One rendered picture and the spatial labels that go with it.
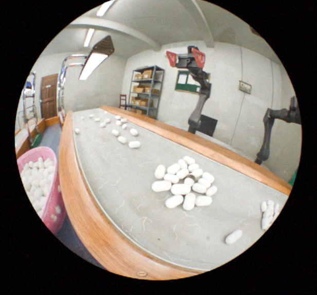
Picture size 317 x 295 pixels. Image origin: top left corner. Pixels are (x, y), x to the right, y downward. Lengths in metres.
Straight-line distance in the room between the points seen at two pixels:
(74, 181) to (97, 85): 4.46
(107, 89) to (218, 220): 4.76
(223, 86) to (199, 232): 2.32
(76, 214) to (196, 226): 0.17
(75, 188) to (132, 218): 0.10
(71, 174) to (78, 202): 0.06
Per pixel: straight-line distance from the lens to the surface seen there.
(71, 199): 0.16
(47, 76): 4.84
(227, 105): 2.23
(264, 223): 0.31
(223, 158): 0.34
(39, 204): 0.25
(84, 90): 4.47
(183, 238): 0.16
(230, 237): 0.19
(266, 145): 0.75
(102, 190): 0.18
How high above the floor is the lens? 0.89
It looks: 25 degrees down
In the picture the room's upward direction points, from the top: 10 degrees clockwise
